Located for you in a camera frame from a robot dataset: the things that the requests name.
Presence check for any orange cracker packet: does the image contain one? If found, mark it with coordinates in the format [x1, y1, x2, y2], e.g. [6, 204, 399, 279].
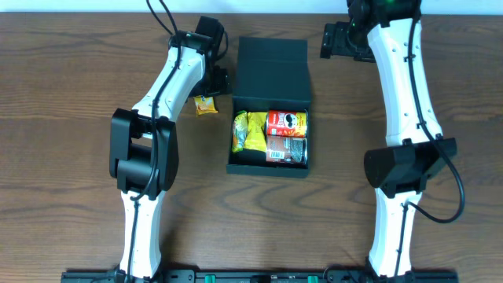
[194, 96, 218, 116]

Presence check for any green pandan snack packet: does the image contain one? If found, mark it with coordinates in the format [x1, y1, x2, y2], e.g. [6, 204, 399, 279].
[231, 110, 248, 153]

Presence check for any black gift box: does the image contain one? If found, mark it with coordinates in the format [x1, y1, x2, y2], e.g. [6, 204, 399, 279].
[226, 36, 312, 178]

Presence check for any yellow snack packet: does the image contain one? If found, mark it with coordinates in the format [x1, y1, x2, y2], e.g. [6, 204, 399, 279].
[244, 112, 267, 152]

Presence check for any red Pringles can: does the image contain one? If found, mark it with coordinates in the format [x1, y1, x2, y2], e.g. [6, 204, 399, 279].
[266, 110, 308, 138]

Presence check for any brown Pringles can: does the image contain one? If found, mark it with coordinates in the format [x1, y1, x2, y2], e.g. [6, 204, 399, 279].
[266, 135, 307, 164]

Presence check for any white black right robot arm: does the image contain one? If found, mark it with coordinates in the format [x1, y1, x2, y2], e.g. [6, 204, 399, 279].
[320, 0, 465, 282]

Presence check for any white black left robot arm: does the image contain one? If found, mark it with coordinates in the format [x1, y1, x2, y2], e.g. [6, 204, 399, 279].
[109, 17, 232, 282]

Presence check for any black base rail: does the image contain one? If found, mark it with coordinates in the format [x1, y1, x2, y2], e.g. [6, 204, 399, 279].
[61, 269, 459, 283]

